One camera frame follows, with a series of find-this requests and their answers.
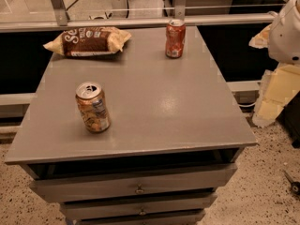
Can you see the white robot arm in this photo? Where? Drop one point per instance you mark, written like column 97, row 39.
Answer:
column 284, row 35

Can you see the orange brown soda can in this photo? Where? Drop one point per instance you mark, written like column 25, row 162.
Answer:
column 90, row 98

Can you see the red coke can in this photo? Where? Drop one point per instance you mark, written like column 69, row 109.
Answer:
column 175, row 38

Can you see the grey drawer cabinet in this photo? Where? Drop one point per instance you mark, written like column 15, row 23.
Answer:
column 165, row 114

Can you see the top grey drawer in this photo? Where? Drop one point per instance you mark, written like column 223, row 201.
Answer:
column 133, row 183

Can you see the grey drawer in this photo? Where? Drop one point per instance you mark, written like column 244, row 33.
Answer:
column 139, row 206
column 188, row 217
column 133, row 183

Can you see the brown yellow chip bag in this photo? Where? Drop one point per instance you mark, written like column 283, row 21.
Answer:
column 89, row 41

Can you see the middle grey drawer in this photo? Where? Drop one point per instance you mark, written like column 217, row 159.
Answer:
column 139, row 206

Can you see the bottom grey drawer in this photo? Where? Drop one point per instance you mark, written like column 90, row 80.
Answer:
column 188, row 217

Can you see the black tool on floor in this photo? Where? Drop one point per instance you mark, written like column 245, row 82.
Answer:
column 295, row 186

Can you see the metal railing frame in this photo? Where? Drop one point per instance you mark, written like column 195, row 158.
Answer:
column 47, row 15

